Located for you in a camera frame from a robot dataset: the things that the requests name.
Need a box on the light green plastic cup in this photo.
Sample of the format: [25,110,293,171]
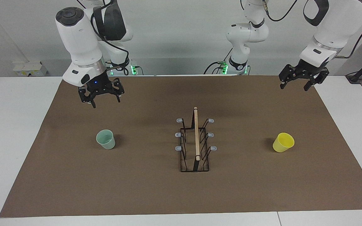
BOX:
[96,129,116,150]

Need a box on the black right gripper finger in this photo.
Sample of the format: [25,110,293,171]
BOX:
[78,86,97,109]
[109,78,125,103]

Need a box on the black wire cup rack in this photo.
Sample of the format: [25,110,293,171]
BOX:
[175,107,217,172]

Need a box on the yellow plastic cup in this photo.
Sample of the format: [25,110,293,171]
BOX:
[272,132,295,153]

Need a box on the brown table mat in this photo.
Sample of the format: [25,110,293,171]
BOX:
[0,75,362,218]

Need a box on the black base power cable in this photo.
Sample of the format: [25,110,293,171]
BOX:
[204,47,233,75]

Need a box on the white power strip box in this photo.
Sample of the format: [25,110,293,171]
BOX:
[13,61,48,77]

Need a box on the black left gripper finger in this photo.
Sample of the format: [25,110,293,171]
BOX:
[304,69,330,92]
[278,64,298,90]

